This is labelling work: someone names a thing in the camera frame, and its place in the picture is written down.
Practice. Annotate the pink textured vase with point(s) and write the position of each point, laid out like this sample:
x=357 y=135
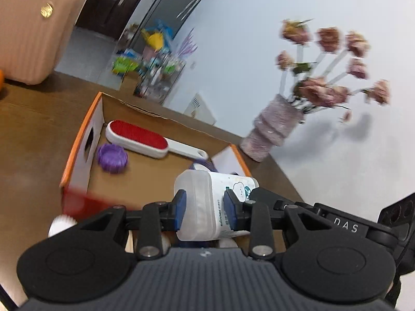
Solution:
x=271 y=128

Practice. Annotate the red white lint brush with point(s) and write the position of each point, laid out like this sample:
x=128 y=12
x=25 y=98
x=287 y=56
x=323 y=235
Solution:
x=136 y=139

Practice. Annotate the purple ribbed lid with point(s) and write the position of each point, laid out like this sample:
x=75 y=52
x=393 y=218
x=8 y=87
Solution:
x=112 y=158

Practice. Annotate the red cardboard box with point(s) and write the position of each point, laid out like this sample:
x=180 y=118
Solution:
x=87 y=189

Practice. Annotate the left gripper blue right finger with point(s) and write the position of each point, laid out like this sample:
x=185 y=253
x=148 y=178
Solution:
x=231 y=205

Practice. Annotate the large white plastic bottle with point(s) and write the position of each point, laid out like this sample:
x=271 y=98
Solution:
x=205 y=219

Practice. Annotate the grey refrigerator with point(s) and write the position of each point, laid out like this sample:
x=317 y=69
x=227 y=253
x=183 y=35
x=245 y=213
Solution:
x=170 y=14

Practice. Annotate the dried pink roses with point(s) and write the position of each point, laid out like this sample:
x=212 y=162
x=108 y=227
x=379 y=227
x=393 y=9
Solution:
x=310 y=81

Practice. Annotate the white ribbed cap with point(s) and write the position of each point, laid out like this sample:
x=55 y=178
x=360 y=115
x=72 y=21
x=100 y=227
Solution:
x=60 y=224

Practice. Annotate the pink suitcase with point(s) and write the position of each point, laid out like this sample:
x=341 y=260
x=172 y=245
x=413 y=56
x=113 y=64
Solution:
x=34 y=35

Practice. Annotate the dark brown door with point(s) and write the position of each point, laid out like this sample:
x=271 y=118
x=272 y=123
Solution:
x=106 y=17

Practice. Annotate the wire storage rack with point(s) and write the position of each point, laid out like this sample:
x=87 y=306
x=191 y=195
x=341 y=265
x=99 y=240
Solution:
x=150 y=77

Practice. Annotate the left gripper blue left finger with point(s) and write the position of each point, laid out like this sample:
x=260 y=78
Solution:
x=179 y=208

